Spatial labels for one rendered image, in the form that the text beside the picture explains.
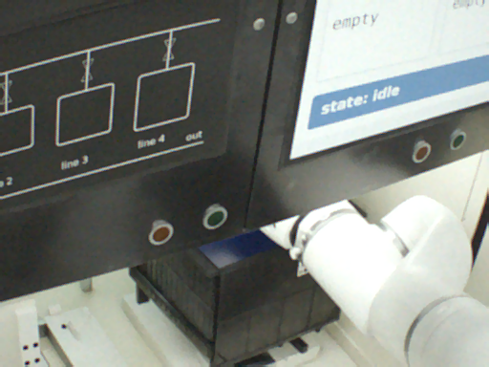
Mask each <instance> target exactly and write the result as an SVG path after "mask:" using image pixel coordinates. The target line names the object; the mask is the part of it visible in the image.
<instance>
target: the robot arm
mask: <svg viewBox="0 0 489 367"><path fill-rule="evenodd" d="M260 230H261V231H263V232H264V233H265V234H266V235H267V236H268V237H269V238H271V239H272V240H273V241H275V242H276V243H277V244H280V245H281V246H283V247H284V248H290V255H291V257H292V258H293V259H298V260H299V262H300V263H301V264H302V265H303V266H304V268H305V269H306V270H307V271H309V272H310V274H311V275H312V276H313V277H314V278H315V280H316V281H317V282H318V283H319V284H320V285H321V286H320V287H321V288H322V289H323V290H324V291H325V292H326V293H327V294H328V295H329V296H330V298H331V299H332V300H333V301H334V302H335V304H336V305H337V306H339V307H340V308H341V310H342V311H343V312H344V313H345V314H346V316H347V317H348V318H349V319H350V320H351V322H352V323H353V324H354V325H355V326H356V327H357V328H358V329H359V331H360V333H361V334H363V335H364V336H365V337H366V338H367V339H371V340H377V342H379V343H380V344H381V345H382V347H383V348H385V349H386V350H387V351H388V352H389V353H390V354H391V355H392V356H394V357H396V359H397V360H398V361H400V362H401V363H402V365H403V366H405V367H489V308H488V307H487V306H486V305H484V304H482V303H480V302H479V301H478V300H476V299H475V298H474V297H472V296H471V295H470V294H467V293H465V291H464V289H465V287H466V284H467V282H468V279H469V276H470V271H471V266H472V252H471V250H472V249H471V245H470V242H469V237H468V235H467V233H466V231H465V228H464V226H463V224H462V223H461V222H460V219H459V218H458V217H457V215H455V214H454V213H453V212H452V211H451V210H450V209H448V207H446V206H445V205H442V204H441V203H440V202H438V201H436V200H434V199H432V198H430V197H428V196H424V195H416V197H413V198H411V199H409V200H407V201H406V202H404V203H402V204H401V205H399V206H397V207H396V208H395V209H393V210H392V212H391V213H389V214H388V215H387V216H386V217H384V218H383V219H382V220H380V221H379V222H377V223H375V224H372V225H368V224H367V223H366V222H365V219H364V218H363V217H362V216H361V215H360V214H359V213H358V212H357V211H356V210H355V209H354V208H353V207H352V206H351V205H350V204H349V203H348V202H347V200H346V201H343V202H340V203H337V204H334V205H331V206H329V207H324V208H321V209H318V210H315V211H312V212H310V213H305V214H302V215H299V217H296V218H293V219H289V220H286V221H283V222H280V223H276V224H273V225H270V226H267V227H260Z"/></svg>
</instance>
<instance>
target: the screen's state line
mask: <svg viewBox="0 0 489 367"><path fill-rule="evenodd" d="M485 81H489V54H484V55H482V56H479V57H475V58H473V57H472V58H468V59H465V60H461V61H459V62H457V61H456V62H453V63H449V64H445V65H442V66H440V65H438V66H435V67H432V68H429V69H425V70H422V71H419V70H418V71H414V72H411V73H407V74H404V75H401V76H395V77H387V78H383V79H379V80H376V81H373V82H369V83H365V84H361V85H357V86H353V87H350V88H346V89H343V90H339V91H335V92H333V91H331V93H330V92H326V93H323V94H319V95H315V96H313V99H312V103H311V108H310V113H309V120H308V130H312V129H316V127H319V126H324V125H327V124H331V123H335V122H337V121H341V120H345V119H352V118H356V117H359V116H363V115H366V114H369V113H373V112H376V111H380V110H384V109H387V108H390V107H394V106H396V105H400V104H403V103H404V104H407V103H411V102H413V101H417V100H421V99H423V98H426V97H432V96H436V95H439V94H442V93H444V94H446V93H448V92H452V91H454V90H457V89H461V88H464V87H467V86H469V87H470V86H474V85H476V84H480V83H481V82H485ZM308 130H307V131H308Z"/></svg>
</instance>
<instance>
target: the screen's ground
mask: <svg viewBox="0 0 489 367"><path fill-rule="evenodd" d="M329 2H330V0H318V3H317V8H316V13H315V18H314V23H313V27H314V28H313V33H312V39H311V43H310V49H309V55H308V65H307V69H306V75H305V81H304V86H303V92H302V96H301V103H300V108H299V114H298V119H297V124H296V131H295V136H294V142H293V147H292V153H291V159H294V158H298V156H301V155H306V154H308V153H312V152H315V151H320V150H323V149H327V148H330V147H333V146H336V145H340V144H344V143H348V142H351V141H354V140H357V139H361V138H364V137H367V136H370V135H374V134H377V133H381V132H384V131H388V130H391V129H394V128H397V127H400V126H403V125H406V124H410V123H413V122H417V121H420V120H423V119H428V118H431V117H434V116H441V115H443V114H447V113H450V112H453V111H455V110H459V109H461V108H465V107H467V106H471V105H473V104H476V105H477V104H480V103H482V102H485V101H488V100H489V81H485V82H481V83H480V84H476V85H474V86H470V87H469V86H467V87H464V88H461V89H457V90H454V91H452V92H448V93H446V94H444V93H442V94H439V95H436V96H432V97H426V98H423V99H421V100H417V101H413V102H411V103H407V104H404V103H403V104H400V105H396V106H394V107H390V108H387V109H384V110H380V111H376V112H373V113H369V114H366V115H363V116H359V117H356V118H352V119H345V120H341V121H337V122H335V123H331V124H327V125H324V126H319V127H316V129H312V130H308V120H309V113H310V108H311V103H312V99H313V96H315V95H319V94H323V93H326V92H330V93H331V91H333V92H335V91H339V90H343V89H346V88H350V87H353V86H357V85H361V84H365V83H369V82H373V81H376V80H379V79H383V78H387V77H395V76H401V75H404V74H407V73H411V72H414V71H418V70H419V71H422V70H425V69H429V68H432V67H435V66H438V65H440V66H442V65H445V64H449V63H453V62H456V61H457V62H459V61H461V60H465V59H468V58H472V57H473V58H475V57H479V56H482V55H484V54H489V44H485V45H482V46H480V45H479V46H476V47H474V48H470V49H463V50H460V51H456V52H449V53H447V54H440V55H437V54H438V51H437V50H438V47H439V43H440V37H441V34H442V30H443V28H442V27H443V23H444V19H445V13H446V10H447V4H448V0H439V4H438V10H437V14H436V23H435V26H434V29H435V30H434V33H433V37H432V44H431V47H430V51H429V57H426V58H422V59H419V60H418V59H416V60H412V61H408V62H405V63H401V64H397V65H395V64H394V65H390V66H386V67H382V68H379V69H375V70H371V71H367V72H364V73H363V72H360V73H356V74H352V75H348V76H341V77H337V78H333V79H329V80H325V81H321V82H318V83H315V82H316V77H317V72H318V67H319V61H320V60H319V56H320V52H321V47H322V42H323V36H324V31H325V27H326V22H327V11H328V6H329ZM307 130H308V131H307Z"/></svg>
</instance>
